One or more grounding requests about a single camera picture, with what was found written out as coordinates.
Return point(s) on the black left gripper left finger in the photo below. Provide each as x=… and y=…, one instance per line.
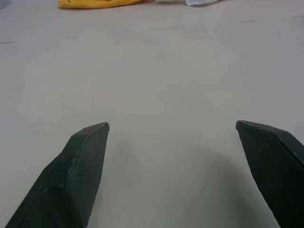
x=71, y=180

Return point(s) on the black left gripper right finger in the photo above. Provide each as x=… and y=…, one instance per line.
x=278, y=166

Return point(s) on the yellow cloth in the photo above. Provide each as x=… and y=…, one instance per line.
x=99, y=3

